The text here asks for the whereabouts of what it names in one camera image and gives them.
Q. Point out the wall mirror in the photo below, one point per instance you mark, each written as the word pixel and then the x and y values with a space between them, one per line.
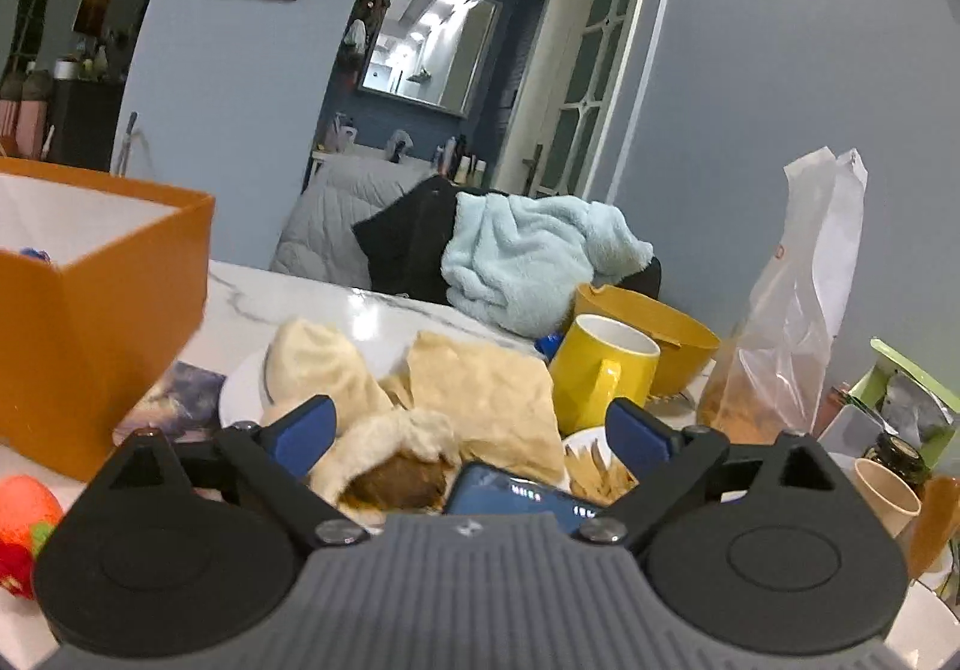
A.
pixel 431 53

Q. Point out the orange cardboard box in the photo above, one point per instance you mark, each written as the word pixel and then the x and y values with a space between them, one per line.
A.
pixel 103 284

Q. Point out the smartphone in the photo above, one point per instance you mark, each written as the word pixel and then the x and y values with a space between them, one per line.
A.
pixel 484 490

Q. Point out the white drawer cabinet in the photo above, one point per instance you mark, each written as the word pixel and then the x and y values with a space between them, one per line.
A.
pixel 369 159

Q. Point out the yellow bowl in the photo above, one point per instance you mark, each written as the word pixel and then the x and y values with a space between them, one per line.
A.
pixel 686 345

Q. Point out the green white carton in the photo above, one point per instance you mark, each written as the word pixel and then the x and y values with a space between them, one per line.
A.
pixel 897 397

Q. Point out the dark sideboard cabinet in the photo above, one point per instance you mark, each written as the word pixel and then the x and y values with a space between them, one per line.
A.
pixel 84 117

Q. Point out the white plate with flatbread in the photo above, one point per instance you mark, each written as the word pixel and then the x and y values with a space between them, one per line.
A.
pixel 400 440

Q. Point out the paper cup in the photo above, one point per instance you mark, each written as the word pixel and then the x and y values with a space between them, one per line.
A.
pixel 893 502

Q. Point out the clear plastic bag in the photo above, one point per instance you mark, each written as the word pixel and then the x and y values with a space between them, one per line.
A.
pixel 769 375

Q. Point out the yellow mug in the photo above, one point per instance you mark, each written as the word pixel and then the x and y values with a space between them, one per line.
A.
pixel 600 360

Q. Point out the orange crochet strawberry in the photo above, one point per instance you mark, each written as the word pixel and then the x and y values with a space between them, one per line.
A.
pixel 28 514

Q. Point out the white glass-panel door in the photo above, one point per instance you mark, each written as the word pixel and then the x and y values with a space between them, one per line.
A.
pixel 586 68

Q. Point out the light blue fleece blanket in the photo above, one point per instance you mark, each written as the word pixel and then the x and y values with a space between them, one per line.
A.
pixel 516 262

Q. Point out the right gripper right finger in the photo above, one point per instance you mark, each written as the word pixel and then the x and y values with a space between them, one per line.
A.
pixel 672 469

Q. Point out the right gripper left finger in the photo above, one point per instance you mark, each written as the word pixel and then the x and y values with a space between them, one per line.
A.
pixel 273 463

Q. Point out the grey quilted jacket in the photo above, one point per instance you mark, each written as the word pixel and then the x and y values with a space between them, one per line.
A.
pixel 318 241

